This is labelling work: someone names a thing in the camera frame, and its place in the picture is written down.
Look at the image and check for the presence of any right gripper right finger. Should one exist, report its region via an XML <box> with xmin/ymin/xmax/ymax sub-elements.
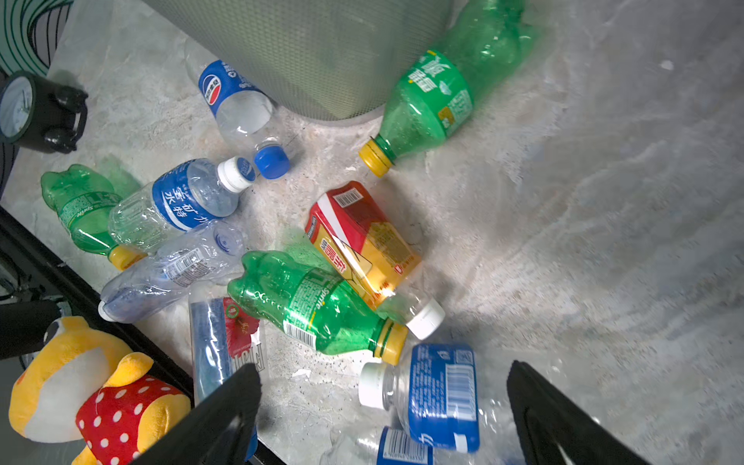
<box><xmin>507</xmin><ymin>360</ymin><xmax>647</xmax><ymax>464</ymax></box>

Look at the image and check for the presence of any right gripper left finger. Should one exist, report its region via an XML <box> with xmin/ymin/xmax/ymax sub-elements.
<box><xmin>134</xmin><ymin>364</ymin><xmax>262</xmax><ymax>464</ymax></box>

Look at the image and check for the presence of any red yellow label tea bottle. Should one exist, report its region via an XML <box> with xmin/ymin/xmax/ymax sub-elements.
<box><xmin>305</xmin><ymin>181</ymin><xmax>446</xmax><ymax>340</ymax></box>

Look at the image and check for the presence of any green sprite bottle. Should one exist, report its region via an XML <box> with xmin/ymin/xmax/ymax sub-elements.
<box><xmin>227</xmin><ymin>251</ymin><xmax>409</xmax><ymax>366</ymax></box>
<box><xmin>40</xmin><ymin>164</ymin><xmax>145</xmax><ymax>271</ymax></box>
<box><xmin>360</xmin><ymin>0</ymin><xmax>535</xmax><ymax>177</ymax></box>

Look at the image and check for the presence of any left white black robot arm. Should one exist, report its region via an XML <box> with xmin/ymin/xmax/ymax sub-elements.
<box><xmin>0</xmin><ymin>300</ymin><xmax>61</xmax><ymax>360</ymax></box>

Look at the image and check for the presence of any grey mesh waste bin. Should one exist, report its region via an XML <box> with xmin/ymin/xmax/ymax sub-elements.
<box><xmin>148</xmin><ymin>1</ymin><xmax>453</xmax><ymax>121</ymax></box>

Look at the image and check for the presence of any clear bottle blue cap front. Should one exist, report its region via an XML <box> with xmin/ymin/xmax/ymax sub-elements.
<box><xmin>188</xmin><ymin>295</ymin><xmax>269</xmax><ymax>463</ymax></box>

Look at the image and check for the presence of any yellow plush toy red dress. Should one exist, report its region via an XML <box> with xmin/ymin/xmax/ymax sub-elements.
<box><xmin>9</xmin><ymin>316</ymin><xmax>191</xmax><ymax>465</ymax></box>

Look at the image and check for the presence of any crushed clear bottle white cap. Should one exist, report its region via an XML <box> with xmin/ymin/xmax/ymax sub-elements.
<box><xmin>98</xmin><ymin>220</ymin><xmax>246</xmax><ymax>324</ymax></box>

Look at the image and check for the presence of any clear bottle blue label white cap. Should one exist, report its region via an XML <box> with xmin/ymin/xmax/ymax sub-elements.
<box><xmin>108</xmin><ymin>156</ymin><xmax>258</xmax><ymax>254</ymax></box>

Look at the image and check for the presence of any pepsi label clear bottle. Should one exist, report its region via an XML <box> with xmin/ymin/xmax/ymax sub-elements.
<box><xmin>184</xmin><ymin>38</ymin><xmax>291</xmax><ymax>179</ymax></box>

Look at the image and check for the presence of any black alarm clock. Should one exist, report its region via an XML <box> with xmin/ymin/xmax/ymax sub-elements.
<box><xmin>1</xmin><ymin>71</ymin><xmax>88</xmax><ymax>154</ymax></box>

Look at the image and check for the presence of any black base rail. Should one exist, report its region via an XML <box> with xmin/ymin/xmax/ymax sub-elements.
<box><xmin>1</xmin><ymin>212</ymin><xmax>277</xmax><ymax>464</ymax></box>

